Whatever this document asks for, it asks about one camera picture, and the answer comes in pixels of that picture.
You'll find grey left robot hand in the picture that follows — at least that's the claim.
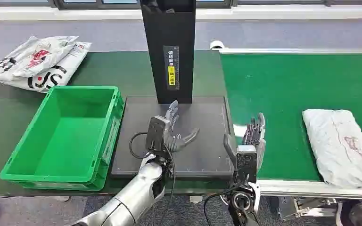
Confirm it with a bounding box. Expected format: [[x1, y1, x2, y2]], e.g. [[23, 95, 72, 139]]
[[163, 99, 201, 154]]

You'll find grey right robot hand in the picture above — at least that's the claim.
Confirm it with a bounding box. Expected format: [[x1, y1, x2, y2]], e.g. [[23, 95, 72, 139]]
[[223, 113, 267, 171]]

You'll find grey parcel bag dark print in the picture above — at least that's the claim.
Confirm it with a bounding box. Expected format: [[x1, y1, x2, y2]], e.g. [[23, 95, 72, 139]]
[[302, 109, 362, 190]]

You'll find black scale platform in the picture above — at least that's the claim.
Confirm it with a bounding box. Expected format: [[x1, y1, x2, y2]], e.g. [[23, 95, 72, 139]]
[[110, 96, 235, 180]]

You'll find green conveyor belt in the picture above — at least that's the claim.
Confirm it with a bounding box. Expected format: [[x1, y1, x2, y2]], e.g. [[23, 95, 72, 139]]
[[220, 53, 362, 182]]

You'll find black and yellow label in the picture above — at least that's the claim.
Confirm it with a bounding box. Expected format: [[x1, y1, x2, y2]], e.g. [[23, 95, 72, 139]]
[[163, 45, 180, 91]]

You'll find green plastic crate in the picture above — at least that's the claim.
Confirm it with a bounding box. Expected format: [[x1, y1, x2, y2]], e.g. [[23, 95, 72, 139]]
[[0, 86, 126, 192]]

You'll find black scanner pillar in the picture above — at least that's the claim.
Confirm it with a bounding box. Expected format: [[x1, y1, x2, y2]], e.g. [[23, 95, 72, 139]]
[[140, 0, 197, 105]]

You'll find white parcel with black letters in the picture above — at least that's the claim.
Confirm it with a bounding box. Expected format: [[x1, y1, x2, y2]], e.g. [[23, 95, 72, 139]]
[[0, 41, 92, 94]]

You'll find grey parcel with red print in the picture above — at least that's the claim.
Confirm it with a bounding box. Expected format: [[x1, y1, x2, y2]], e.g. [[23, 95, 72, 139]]
[[0, 35, 79, 79]]

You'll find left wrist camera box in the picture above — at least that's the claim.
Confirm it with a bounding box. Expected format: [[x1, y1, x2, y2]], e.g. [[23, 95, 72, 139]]
[[145, 115, 171, 154]]

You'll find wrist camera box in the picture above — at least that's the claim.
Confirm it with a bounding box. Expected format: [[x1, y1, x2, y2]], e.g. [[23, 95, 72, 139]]
[[235, 145, 258, 184], [145, 115, 171, 154]]

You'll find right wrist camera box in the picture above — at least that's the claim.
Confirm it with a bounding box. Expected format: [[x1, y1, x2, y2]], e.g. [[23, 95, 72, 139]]
[[235, 145, 258, 184]]

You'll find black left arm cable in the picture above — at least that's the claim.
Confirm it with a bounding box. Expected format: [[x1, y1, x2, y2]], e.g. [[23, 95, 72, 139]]
[[129, 132, 177, 226]]

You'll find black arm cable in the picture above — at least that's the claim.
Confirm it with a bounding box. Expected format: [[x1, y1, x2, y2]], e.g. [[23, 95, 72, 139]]
[[129, 132, 177, 226], [203, 186, 241, 226]]

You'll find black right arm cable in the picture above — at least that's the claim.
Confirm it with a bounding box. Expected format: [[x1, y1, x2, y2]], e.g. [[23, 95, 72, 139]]
[[203, 186, 241, 226]]

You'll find aluminium conveyor frame rail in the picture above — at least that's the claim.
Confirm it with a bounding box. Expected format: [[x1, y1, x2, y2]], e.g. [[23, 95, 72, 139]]
[[210, 47, 362, 56], [255, 179, 362, 201]]

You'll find metal bracket under conveyor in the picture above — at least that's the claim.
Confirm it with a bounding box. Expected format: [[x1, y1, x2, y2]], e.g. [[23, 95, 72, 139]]
[[277, 196, 338, 219]]

